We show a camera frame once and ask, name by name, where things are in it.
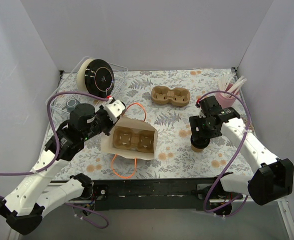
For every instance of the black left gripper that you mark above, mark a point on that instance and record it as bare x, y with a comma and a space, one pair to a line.
106, 122

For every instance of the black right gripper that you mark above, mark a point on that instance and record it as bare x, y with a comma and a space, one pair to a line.
197, 130

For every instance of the black coffee cup lid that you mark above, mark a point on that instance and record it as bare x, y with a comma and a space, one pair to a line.
200, 142

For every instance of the brown pulp cup tray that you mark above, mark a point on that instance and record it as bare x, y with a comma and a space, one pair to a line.
125, 138

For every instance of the brown paper coffee cup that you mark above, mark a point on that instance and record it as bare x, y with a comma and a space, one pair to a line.
197, 148

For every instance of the kraft paper takeout bag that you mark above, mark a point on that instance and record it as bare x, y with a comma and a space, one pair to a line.
106, 143

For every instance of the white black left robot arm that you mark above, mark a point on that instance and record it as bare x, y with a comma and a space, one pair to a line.
25, 207

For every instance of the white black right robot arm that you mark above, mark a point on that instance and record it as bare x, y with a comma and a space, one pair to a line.
272, 177

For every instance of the floral patterned tablecloth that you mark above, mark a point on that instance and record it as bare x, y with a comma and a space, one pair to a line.
174, 157

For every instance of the pink straw holder cup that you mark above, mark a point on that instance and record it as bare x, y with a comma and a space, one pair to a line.
225, 101

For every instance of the dark green mug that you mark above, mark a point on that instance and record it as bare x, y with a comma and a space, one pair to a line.
70, 105

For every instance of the cream round plate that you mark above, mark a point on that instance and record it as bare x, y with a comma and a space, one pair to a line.
80, 81

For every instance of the brown pulp cup carrier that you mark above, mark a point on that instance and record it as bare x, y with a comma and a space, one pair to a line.
178, 97

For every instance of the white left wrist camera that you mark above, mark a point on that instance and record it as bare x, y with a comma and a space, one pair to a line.
114, 108

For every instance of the black table front rail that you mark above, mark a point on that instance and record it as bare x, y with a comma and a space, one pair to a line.
146, 194

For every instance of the aluminium frame rail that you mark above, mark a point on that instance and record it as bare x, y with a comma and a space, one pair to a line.
166, 218

